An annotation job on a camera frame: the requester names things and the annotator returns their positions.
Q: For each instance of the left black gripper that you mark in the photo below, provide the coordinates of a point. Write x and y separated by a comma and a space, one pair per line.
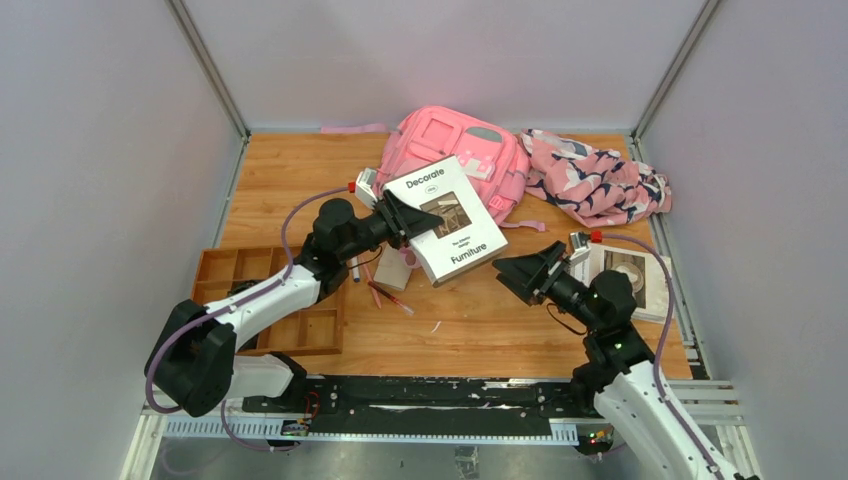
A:
395, 220

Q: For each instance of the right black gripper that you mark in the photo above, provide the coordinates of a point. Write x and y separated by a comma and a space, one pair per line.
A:
526, 273

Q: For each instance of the white Decorate Furniture book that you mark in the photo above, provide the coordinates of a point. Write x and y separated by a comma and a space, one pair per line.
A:
468, 235

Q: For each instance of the pink student backpack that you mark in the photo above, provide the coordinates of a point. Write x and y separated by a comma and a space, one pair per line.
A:
497, 166

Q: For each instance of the white coffee cover book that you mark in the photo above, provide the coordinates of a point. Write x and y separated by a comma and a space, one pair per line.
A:
647, 278

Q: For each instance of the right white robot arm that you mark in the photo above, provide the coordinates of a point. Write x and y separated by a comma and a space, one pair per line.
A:
621, 380

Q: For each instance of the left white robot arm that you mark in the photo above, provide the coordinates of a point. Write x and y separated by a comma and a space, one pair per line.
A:
195, 365

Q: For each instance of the pink pencil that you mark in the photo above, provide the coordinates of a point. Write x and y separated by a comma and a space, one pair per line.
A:
373, 291

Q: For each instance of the red pen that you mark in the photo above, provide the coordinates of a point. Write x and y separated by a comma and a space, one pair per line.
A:
392, 298

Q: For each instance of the pink patterned cloth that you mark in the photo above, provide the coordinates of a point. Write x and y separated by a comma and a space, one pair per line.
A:
595, 187

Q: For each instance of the wooden compartment tray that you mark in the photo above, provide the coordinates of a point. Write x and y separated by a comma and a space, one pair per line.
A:
316, 330

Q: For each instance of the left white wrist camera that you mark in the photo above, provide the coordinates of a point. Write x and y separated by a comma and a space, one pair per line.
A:
363, 187

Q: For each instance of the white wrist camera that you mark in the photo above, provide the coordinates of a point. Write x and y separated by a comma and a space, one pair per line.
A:
363, 187
581, 242

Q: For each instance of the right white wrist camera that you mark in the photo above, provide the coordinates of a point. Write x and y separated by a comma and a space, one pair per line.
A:
581, 242

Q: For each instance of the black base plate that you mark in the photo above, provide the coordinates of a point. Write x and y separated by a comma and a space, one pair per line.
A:
433, 407

